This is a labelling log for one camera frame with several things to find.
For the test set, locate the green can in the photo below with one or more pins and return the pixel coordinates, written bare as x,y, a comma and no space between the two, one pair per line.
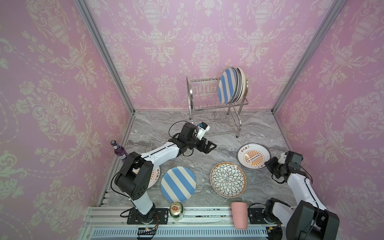
176,211

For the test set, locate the aluminium corner post right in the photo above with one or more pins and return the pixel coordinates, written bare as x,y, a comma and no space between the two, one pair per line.
319,35

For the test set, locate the purple bottle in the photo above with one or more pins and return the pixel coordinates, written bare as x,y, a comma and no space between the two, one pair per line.
120,151

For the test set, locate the white plate green quatrefoil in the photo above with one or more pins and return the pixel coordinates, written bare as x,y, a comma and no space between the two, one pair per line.
236,89

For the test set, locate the orange sunburst plate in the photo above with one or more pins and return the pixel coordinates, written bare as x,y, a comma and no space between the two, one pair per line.
155,175
253,156

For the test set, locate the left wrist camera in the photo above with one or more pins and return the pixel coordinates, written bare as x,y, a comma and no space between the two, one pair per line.
202,129

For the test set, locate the aluminium corner post left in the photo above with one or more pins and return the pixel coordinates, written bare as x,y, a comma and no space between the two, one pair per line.
102,48

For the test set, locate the white plate teal red rim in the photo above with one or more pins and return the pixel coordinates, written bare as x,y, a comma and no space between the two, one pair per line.
240,84

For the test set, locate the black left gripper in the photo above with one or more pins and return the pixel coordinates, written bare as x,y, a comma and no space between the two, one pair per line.
206,150

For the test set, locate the chrome wire dish rack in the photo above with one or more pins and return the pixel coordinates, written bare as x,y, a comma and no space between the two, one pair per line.
205,106

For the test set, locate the blue cream striped plate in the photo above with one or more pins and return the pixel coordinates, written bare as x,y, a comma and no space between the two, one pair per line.
178,184
227,85

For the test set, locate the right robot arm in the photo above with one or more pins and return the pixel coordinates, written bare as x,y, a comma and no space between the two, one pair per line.
310,219

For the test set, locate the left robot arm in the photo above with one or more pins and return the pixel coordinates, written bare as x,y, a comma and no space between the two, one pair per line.
134,176

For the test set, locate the aluminium corner post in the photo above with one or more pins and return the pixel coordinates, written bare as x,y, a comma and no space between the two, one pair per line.
319,35
102,48

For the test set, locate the blue cream striped plate front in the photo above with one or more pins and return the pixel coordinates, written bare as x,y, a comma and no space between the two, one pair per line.
178,184

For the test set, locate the petal pattern plate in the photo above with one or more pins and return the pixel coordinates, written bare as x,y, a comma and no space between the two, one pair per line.
228,180

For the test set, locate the pink cup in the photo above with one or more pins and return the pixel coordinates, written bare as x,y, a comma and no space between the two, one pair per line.
240,215

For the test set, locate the plain cream plate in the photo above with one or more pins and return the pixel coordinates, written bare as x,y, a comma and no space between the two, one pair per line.
245,82

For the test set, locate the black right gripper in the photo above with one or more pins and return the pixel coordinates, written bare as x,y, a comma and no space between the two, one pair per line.
273,167

